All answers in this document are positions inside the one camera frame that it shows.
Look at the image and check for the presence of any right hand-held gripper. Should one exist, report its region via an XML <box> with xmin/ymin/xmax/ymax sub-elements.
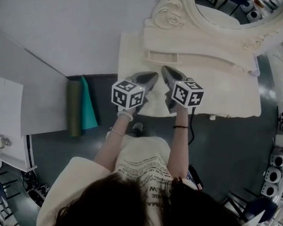
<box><xmin>157</xmin><ymin>64</ymin><xmax>207</xmax><ymax>118</ymax></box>

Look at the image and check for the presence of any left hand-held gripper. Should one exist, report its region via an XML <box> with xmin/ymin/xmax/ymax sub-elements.
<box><xmin>109</xmin><ymin>69</ymin><xmax>160</xmax><ymax>117</ymax></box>

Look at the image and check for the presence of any cream dressing table drawer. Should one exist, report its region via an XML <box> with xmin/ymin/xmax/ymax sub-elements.
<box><xmin>143</xmin><ymin>49</ymin><xmax>184</xmax><ymax>66</ymax></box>

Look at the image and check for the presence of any person's left forearm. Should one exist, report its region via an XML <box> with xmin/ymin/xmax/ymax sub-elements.
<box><xmin>92</xmin><ymin>111</ymin><xmax>135</xmax><ymax>170</ymax></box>

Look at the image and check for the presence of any person's right forearm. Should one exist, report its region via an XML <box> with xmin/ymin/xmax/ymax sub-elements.
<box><xmin>166</xmin><ymin>105</ymin><xmax>194</xmax><ymax>182</ymax></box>

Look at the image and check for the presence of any cream dressing table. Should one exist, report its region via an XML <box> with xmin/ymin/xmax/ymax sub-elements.
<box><xmin>113</xmin><ymin>11</ymin><xmax>269</xmax><ymax>125</ymax></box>

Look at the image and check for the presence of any grey shoe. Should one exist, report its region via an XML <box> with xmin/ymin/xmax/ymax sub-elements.
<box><xmin>130</xmin><ymin>121</ymin><xmax>146</xmax><ymax>138</ymax></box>

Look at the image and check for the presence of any thin silver bangle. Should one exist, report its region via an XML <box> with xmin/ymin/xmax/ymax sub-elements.
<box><xmin>108</xmin><ymin>126</ymin><xmax>126</xmax><ymax>137</ymax></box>

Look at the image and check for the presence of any teal sheet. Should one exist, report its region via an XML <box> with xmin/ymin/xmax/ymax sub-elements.
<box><xmin>76</xmin><ymin>75</ymin><xmax>103</xmax><ymax>132</ymax></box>

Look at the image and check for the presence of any olive green rolled mat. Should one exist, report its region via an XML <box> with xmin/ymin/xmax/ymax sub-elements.
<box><xmin>64</xmin><ymin>79</ymin><xmax>87</xmax><ymax>139</ymax></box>

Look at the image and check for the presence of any cream printed dress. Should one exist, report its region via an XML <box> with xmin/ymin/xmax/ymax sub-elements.
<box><xmin>35</xmin><ymin>126</ymin><xmax>230</xmax><ymax>226</ymax></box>

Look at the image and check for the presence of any dark flat box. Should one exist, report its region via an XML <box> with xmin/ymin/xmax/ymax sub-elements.
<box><xmin>186</xmin><ymin>163</ymin><xmax>207</xmax><ymax>191</ymax></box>

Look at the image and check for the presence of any white partition board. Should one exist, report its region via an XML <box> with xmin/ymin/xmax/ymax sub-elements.
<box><xmin>0</xmin><ymin>24</ymin><xmax>76</xmax><ymax>139</ymax></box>

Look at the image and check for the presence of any row of white devices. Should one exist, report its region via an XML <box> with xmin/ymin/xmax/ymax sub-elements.
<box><xmin>260</xmin><ymin>146</ymin><xmax>283</xmax><ymax>203</ymax></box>

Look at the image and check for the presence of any white shelf unit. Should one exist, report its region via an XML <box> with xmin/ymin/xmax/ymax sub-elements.
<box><xmin>0</xmin><ymin>130</ymin><xmax>41</xmax><ymax>174</ymax></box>

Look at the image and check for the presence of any white bead bracelet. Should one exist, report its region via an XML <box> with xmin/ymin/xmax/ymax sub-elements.
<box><xmin>116</xmin><ymin>109</ymin><xmax>135</xmax><ymax>122</ymax></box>

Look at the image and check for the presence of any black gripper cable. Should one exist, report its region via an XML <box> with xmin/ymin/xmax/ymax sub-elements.
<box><xmin>187</xmin><ymin>106</ymin><xmax>197</xmax><ymax>146</ymax></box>

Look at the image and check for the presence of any oval mirror with carved frame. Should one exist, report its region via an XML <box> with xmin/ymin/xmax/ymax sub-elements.
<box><xmin>149</xmin><ymin>0</ymin><xmax>283</xmax><ymax>57</ymax></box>

